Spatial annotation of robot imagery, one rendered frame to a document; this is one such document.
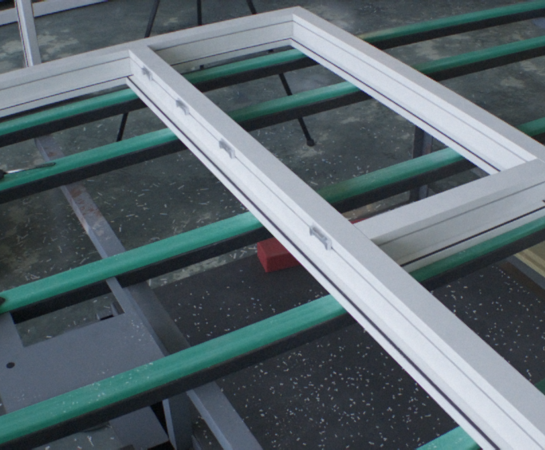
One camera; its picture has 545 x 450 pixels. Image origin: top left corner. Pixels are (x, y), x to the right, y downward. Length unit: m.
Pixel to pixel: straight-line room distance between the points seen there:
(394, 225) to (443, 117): 0.43
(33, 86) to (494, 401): 1.18
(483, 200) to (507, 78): 2.83
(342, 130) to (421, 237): 2.22
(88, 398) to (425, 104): 0.88
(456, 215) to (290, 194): 0.25
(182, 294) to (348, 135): 1.89
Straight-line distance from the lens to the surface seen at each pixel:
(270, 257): 1.54
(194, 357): 1.00
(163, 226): 2.76
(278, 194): 1.18
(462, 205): 1.16
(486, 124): 1.40
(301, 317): 1.05
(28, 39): 3.75
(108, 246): 1.27
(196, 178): 3.02
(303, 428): 1.27
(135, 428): 1.33
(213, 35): 1.80
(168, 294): 1.53
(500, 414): 0.89
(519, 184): 1.24
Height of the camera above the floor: 1.56
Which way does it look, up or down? 34 degrees down
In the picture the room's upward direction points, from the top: 1 degrees counter-clockwise
